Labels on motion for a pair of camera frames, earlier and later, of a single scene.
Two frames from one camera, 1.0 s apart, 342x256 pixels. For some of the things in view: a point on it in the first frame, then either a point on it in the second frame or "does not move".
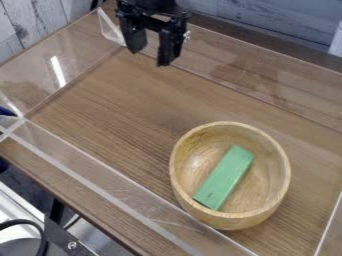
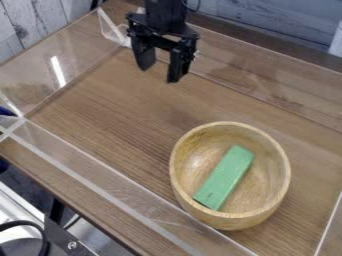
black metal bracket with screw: x=65 y=240 does not move
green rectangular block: x=225 y=178 does not move
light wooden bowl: x=230 y=173 does not move
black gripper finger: x=170 y=46 → x=179 y=62
